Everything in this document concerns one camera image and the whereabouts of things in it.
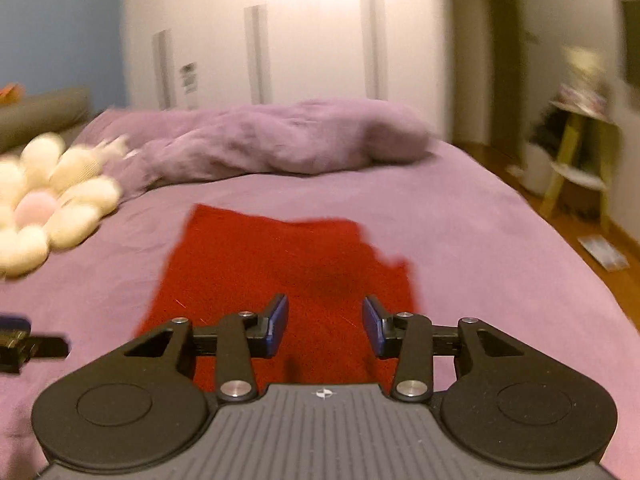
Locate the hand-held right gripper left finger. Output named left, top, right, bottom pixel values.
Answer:
left=122, top=293, right=290, bottom=404

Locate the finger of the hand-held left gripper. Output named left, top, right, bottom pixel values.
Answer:
left=0, top=313, right=70, bottom=374

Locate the grey headboard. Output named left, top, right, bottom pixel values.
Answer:
left=0, top=87, right=94, bottom=154

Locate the dark bundle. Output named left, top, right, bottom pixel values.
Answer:
left=532, top=109, right=569, bottom=148

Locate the white wardrobe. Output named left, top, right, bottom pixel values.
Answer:
left=122, top=0, right=453, bottom=113

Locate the orange object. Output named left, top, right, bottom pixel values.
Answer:
left=0, top=83, right=26, bottom=107

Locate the patterned bag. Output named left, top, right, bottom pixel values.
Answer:
left=556, top=46, right=612, bottom=122

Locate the white bin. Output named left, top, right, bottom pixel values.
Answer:
left=506, top=141, right=557, bottom=197

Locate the dark wardrobe sticker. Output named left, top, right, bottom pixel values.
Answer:
left=177, top=62, right=199, bottom=97

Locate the cream flower plush pillow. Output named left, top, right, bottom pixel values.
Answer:
left=0, top=131, right=137, bottom=279

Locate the purple bed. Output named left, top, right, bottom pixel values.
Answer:
left=0, top=106, right=640, bottom=480

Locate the red knit garment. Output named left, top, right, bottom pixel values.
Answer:
left=134, top=203, right=422, bottom=397

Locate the crumpled purple duvet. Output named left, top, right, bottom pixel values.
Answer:
left=91, top=98, right=437, bottom=202

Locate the dark wall screen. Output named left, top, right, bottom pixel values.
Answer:
left=618, top=0, right=640, bottom=87

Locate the yellow stool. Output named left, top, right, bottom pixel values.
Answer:
left=539, top=102, right=623, bottom=235

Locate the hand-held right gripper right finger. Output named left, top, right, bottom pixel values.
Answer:
left=361, top=295, right=527, bottom=404

